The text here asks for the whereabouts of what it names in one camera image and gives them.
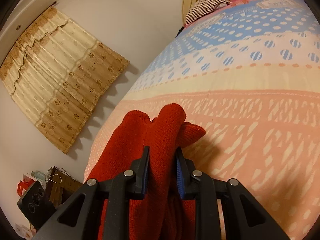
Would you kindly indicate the striped pillow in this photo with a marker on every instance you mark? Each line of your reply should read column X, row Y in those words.
column 205, row 5

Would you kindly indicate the beige floral wall curtain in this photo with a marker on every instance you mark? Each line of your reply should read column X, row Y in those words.
column 62, row 75

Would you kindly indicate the polka dot bed blanket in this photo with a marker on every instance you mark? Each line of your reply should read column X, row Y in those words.
column 250, row 105

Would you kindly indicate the pale green bag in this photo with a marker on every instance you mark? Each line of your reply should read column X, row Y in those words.
column 37, row 175

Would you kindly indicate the dark wooden nightstand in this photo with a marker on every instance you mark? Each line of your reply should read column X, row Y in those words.
column 67, row 185

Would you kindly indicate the red knitted sweater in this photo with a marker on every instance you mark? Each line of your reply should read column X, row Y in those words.
column 160, row 135

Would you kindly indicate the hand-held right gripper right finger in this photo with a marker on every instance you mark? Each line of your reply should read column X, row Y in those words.
column 179, row 177

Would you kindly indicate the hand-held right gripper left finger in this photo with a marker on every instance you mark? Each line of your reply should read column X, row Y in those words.
column 140, row 175

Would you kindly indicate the cream wooden headboard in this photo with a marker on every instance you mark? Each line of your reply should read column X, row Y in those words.
column 186, row 2

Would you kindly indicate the red bag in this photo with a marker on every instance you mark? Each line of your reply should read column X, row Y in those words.
column 22, row 188

